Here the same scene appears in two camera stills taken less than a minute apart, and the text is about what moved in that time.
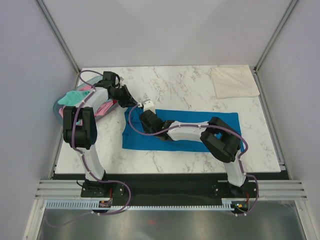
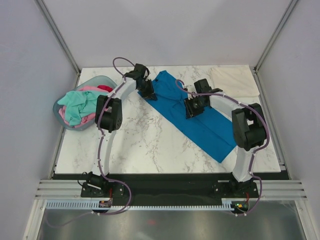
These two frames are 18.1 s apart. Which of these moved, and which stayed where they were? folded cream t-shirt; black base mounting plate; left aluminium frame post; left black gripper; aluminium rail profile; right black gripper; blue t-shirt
Moved: blue t-shirt; right black gripper; left black gripper
Stayed: black base mounting plate; folded cream t-shirt; left aluminium frame post; aluminium rail profile
